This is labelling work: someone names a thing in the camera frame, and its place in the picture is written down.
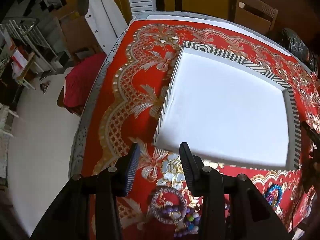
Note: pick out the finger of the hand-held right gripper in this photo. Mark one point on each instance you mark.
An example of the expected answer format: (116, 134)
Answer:
(312, 165)
(312, 135)

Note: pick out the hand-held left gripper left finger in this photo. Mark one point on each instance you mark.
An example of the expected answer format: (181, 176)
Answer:
(132, 167)

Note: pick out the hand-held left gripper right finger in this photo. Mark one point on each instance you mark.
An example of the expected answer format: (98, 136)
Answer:
(187, 166)

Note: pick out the striped white tray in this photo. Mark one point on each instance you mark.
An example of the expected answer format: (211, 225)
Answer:
(225, 100)

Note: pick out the black plastic bag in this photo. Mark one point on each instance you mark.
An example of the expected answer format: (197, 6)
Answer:
(297, 47)

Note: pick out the red covered stool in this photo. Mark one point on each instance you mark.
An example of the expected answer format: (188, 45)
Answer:
(82, 80)

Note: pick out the red floral tablecloth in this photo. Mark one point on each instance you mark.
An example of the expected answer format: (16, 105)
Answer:
(140, 62)

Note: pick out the dark shoe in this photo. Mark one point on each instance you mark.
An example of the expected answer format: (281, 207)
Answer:
(45, 75)
(45, 87)

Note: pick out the white ornate chair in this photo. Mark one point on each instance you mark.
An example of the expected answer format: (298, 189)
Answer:
(6, 120)

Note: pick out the wooden slatted chair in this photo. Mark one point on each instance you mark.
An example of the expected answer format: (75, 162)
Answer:
(255, 7)

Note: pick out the small wooden side table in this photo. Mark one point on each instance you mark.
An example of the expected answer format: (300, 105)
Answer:
(25, 70)

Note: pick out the cardboard box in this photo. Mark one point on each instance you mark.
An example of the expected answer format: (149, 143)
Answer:
(75, 30)

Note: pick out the red white box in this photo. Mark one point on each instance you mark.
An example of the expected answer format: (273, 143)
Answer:
(18, 57)

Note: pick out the metal stair railing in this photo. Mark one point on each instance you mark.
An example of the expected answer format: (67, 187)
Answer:
(32, 37)

